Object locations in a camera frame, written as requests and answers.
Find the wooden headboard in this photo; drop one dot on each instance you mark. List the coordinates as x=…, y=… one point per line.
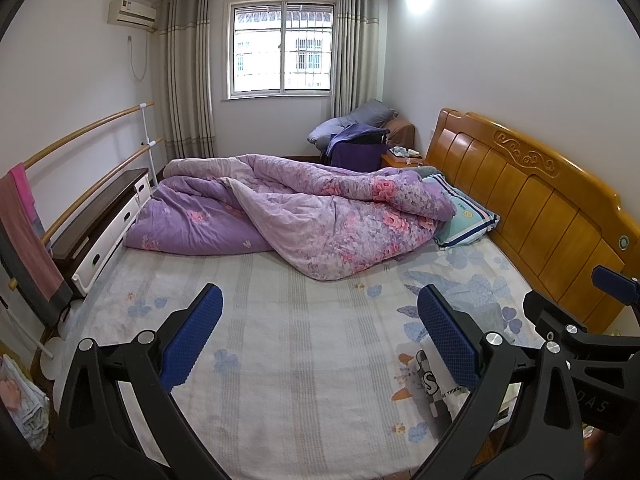
x=540, y=200

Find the purple floral quilt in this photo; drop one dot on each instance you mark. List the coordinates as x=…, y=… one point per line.
x=325, y=220

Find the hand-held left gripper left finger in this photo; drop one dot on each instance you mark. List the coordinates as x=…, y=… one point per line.
x=195, y=340

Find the grey beige curtain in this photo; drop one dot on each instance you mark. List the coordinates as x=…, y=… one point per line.
x=187, y=85
x=357, y=50

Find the white cabinet with dark top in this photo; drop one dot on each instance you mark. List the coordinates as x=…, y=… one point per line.
x=105, y=195

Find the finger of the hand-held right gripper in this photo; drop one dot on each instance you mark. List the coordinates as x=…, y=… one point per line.
x=545, y=310
x=615, y=282

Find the white barre post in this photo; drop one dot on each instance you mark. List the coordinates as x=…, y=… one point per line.
x=146, y=125

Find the bright pink towel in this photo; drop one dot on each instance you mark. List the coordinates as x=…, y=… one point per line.
x=25, y=190

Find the grey pillow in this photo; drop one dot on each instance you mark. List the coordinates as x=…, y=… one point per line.
x=429, y=172

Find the white printed cloth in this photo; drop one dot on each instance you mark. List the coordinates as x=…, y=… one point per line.
x=440, y=390

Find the barred window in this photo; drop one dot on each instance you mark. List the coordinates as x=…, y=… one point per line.
x=260, y=50

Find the brown armchair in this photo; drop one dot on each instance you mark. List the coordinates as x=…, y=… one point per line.
x=402, y=130

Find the dark purple clothes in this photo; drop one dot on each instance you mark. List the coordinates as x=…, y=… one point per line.
x=355, y=152

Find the pile of light clothes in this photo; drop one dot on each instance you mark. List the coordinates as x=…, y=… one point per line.
x=25, y=405

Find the blue striped pillow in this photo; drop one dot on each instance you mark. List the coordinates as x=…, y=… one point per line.
x=470, y=215

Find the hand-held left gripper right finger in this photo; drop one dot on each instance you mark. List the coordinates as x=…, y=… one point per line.
x=450, y=340

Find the wooden nightstand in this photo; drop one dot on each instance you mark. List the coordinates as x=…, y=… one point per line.
x=400, y=160

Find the long wooden wall barre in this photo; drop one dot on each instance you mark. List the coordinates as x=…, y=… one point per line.
x=85, y=132
x=100, y=180

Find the dusty pink grey-edged towel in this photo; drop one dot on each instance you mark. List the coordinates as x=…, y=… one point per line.
x=35, y=260

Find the floral bed sheet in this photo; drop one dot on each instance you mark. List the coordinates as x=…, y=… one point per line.
x=310, y=335

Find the white air conditioner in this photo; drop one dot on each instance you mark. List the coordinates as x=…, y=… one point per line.
x=130, y=14

